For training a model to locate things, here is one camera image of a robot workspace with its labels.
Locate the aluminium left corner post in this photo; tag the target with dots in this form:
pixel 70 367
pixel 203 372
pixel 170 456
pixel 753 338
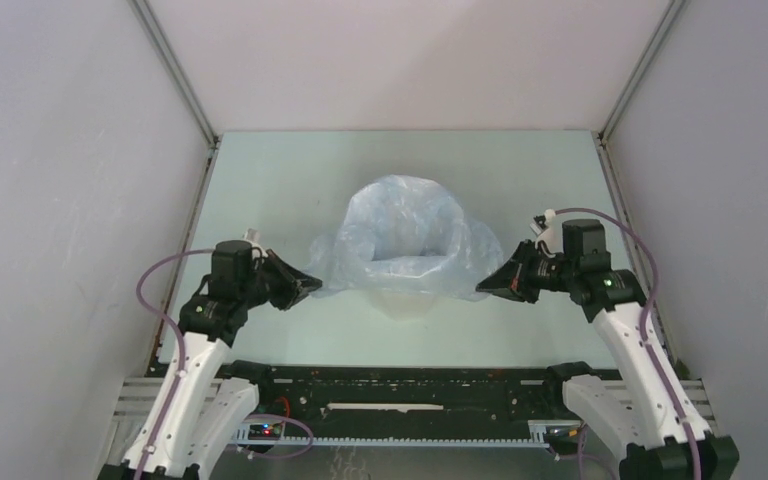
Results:
pixel 160 42

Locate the white octagonal trash bin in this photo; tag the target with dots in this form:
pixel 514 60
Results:
pixel 399 306

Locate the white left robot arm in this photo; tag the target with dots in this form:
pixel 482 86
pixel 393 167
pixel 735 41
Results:
pixel 182 438

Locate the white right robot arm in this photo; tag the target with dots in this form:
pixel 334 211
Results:
pixel 659 433

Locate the aluminium right corner post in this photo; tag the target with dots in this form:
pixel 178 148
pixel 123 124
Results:
pixel 654 45

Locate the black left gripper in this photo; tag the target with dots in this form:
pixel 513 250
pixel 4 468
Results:
pixel 305 283

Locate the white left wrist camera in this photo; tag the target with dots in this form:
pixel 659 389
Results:
pixel 253 236

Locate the white slotted cable duct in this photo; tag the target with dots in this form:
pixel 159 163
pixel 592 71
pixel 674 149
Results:
pixel 522 435

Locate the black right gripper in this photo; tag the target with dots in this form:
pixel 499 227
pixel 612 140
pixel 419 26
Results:
pixel 516 271

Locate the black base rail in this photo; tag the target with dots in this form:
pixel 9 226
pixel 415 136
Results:
pixel 364 398

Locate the aluminium corner post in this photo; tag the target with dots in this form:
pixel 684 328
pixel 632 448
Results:
pixel 654 45
pixel 160 42

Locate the blue plastic trash bag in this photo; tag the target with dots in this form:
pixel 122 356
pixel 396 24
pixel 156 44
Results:
pixel 406 235

